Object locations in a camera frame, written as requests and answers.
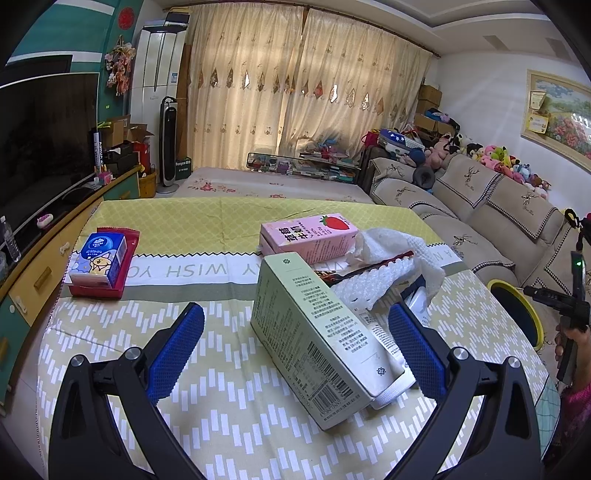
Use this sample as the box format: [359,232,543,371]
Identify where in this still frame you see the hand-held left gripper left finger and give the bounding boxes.
[48,302,206,480]

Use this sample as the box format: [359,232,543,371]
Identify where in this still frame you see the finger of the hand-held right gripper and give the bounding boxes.
[523,285,574,318]

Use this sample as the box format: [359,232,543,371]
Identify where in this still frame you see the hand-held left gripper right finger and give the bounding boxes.
[388,304,542,480]

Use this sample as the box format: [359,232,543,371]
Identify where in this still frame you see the white cosmetic tube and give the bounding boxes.
[355,309,419,411]

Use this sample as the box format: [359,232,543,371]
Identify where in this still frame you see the yellow rimmed black trash bin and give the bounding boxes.
[488,279,544,349]

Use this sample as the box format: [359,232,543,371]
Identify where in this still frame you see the pale green cardboard box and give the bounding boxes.
[250,254,398,431]

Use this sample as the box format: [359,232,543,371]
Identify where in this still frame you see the pink strawberry milk carton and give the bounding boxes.
[259,213,360,266]

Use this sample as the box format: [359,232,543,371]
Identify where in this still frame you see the person's right hand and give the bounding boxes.
[554,323,574,366]

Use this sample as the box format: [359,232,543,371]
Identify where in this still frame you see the yellow black plush toy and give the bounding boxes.
[561,209,591,232]

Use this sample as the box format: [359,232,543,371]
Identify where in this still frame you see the white bubble wrap sheet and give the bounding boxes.
[330,227,446,319]

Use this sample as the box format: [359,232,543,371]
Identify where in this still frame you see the dark snack wrapper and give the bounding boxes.
[316,250,415,283]

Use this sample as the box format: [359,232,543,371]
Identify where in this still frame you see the beige fabric sofa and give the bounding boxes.
[362,154,591,333]

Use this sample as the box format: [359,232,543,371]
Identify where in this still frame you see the red tissue tray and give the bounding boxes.
[69,227,140,300]

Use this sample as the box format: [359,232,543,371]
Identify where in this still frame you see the blue tissue pack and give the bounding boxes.
[69,232,128,288]

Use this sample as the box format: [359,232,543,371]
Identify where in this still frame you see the pile of plush toys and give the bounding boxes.
[397,131,552,199]

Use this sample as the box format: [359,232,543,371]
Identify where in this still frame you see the yellow green television cabinet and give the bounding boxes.
[0,166,141,407]

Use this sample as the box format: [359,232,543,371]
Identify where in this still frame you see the framed flower painting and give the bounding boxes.
[521,69,591,161]

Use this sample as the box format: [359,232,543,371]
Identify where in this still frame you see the cream floral mat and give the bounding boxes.
[173,166,375,204]

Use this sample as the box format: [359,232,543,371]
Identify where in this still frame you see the grey neck pillow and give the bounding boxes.
[412,165,437,189]

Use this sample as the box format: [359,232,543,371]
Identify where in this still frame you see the clear water bottle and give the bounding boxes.
[0,216,21,264]

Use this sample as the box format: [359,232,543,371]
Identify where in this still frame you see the pile of books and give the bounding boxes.
[295,148,363,183]

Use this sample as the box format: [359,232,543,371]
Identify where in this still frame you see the glass coffee table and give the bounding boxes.
[246,151,365,184]

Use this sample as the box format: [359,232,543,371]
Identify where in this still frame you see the black tower fan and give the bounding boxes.
[156,96,181,195]

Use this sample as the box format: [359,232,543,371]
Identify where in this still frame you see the blue star print bag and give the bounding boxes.
[379,129,409,153]

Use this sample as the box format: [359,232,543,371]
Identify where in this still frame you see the open cardboard box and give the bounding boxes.
[97,115,155,153]

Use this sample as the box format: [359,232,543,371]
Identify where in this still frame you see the stacked brown cardboard boxes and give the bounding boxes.
[413,85,458,136]

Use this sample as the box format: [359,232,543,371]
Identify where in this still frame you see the black flat screen television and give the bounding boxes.
[0,71,100,227]

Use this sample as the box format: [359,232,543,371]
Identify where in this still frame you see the cream embroidered curtain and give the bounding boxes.
[277,8,437,162]
[187,6,308,174]

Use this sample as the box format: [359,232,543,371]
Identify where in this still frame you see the white standing air conditioner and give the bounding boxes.
[129,25,186,160]

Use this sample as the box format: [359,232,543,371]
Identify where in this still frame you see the hanging flower wall decoration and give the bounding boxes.
[105,41,137,97]

